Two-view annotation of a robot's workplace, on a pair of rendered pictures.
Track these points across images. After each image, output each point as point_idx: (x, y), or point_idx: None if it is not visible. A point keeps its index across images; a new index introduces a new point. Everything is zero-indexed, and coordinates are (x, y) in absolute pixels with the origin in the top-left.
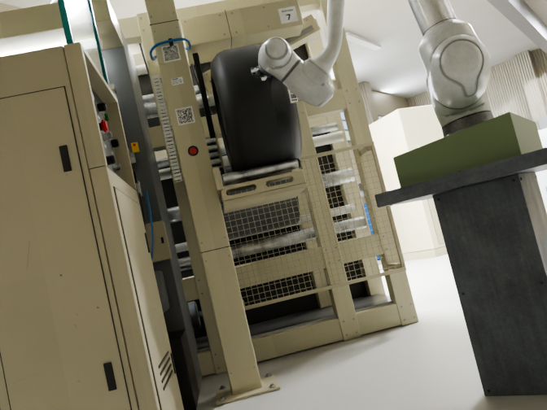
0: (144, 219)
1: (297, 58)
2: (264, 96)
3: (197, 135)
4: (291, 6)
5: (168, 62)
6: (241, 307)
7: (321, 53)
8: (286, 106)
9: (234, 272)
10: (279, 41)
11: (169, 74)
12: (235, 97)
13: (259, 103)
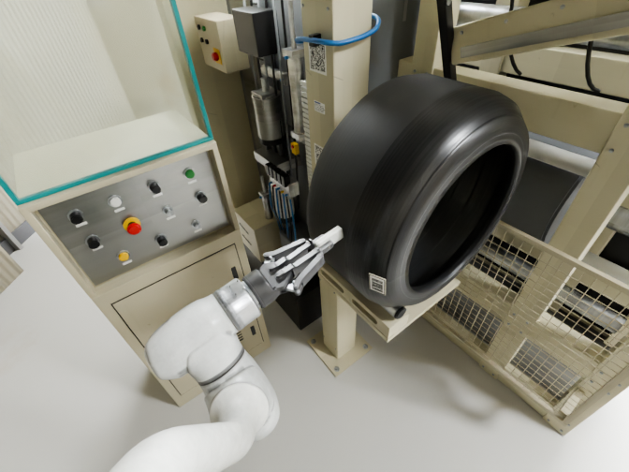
0: (289, 216)
1: (201, 380)
2: (337, 255)
3: None
4: None
5: (314, 71)
6: (335, 322)
7: (224, 417)
8: (363, 287)
9: (335, 303)
10: (148, 362)
11: (313, 92)
12: (309, 224)
13: (330, 255)
